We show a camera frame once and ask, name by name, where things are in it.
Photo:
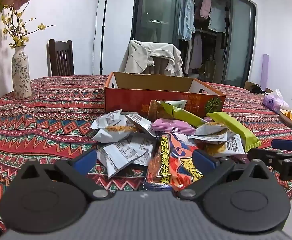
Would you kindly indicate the light blue hanging shirt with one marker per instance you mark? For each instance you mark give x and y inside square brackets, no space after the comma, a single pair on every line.
[186,15]

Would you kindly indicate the brown cardboard box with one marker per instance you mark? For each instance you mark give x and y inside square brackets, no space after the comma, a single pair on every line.
[248,86]

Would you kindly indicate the dark wooden chair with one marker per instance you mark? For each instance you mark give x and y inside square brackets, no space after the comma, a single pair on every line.
[61,60]

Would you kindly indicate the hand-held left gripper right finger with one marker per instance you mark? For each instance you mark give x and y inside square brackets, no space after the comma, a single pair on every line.
[203,158]

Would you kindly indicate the black object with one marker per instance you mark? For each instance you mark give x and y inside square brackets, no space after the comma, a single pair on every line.
[257,88]

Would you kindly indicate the wooden chair under jacket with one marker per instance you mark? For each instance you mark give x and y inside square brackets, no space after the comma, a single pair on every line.
[158,66]

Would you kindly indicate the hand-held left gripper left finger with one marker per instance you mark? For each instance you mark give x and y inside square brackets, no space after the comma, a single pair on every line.
[86,158]

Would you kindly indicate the red patterned tablecloth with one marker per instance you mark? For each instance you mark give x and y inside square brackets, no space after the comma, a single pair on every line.
[48,120]

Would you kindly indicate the beige jacket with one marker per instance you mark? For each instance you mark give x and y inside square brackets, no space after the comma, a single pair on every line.
[141,55]

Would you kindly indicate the pale pink long garment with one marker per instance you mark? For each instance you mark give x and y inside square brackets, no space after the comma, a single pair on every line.
[196,52]

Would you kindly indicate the pink hanging garment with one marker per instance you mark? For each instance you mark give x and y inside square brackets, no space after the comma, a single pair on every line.
[205,7]

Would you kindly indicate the purple rolled mat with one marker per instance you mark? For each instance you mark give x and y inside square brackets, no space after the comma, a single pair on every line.
[265,72]

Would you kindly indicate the floral ceramic vase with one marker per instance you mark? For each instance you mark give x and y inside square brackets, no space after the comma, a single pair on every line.
[21,75]

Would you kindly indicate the white packet with gold edge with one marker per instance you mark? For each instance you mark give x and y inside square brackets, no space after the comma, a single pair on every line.
[211,130]

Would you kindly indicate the white crisp snack packet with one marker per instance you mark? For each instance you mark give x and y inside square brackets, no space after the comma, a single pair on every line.
[108,120]
[226,147]
[111,135]

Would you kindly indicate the black light stand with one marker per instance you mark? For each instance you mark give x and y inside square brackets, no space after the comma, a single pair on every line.
[106,17]

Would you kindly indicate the yellow flower branches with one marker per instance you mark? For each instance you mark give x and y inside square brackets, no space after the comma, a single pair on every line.
[17,39]

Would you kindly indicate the red orange spicy snack packet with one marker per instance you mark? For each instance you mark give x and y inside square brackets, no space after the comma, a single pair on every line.
[166,160]

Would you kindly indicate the hanging clothes rack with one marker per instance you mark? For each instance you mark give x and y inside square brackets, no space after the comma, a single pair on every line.
[153,5]

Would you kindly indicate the orange cardboard box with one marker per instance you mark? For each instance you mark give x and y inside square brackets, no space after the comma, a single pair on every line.
[131,100]

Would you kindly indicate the white packet with orange crisps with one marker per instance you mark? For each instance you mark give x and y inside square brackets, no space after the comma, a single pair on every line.
[156,111]

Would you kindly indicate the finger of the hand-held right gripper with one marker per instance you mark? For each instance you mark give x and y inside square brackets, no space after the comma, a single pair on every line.
[283,144]
[263,156]

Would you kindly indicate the white hanging garment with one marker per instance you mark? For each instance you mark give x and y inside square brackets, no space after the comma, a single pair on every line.
[217,20]

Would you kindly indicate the pink snack packet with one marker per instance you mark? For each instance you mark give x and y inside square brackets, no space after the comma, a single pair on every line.
[173,126]

